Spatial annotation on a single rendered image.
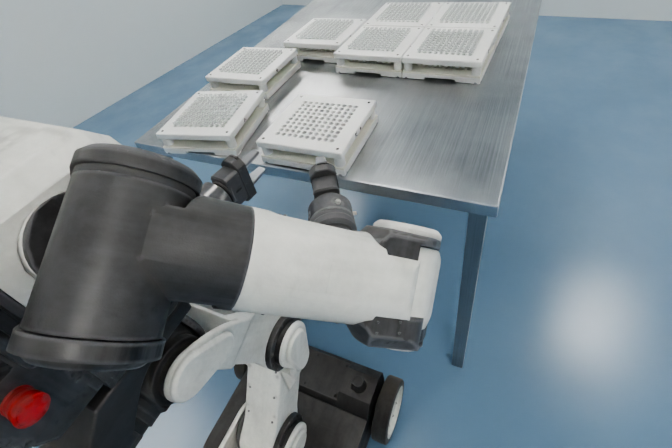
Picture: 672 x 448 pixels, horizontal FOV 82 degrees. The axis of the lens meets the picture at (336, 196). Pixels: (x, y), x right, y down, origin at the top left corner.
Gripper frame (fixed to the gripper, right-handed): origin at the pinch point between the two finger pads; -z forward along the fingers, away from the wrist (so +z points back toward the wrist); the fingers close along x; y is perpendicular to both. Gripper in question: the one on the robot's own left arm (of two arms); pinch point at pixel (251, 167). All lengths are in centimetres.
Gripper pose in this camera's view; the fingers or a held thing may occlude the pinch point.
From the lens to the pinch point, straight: 93.7
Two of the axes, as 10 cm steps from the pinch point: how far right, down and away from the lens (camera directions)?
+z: -5.3, 6.4, -5.6
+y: 8.3, 2.7, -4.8
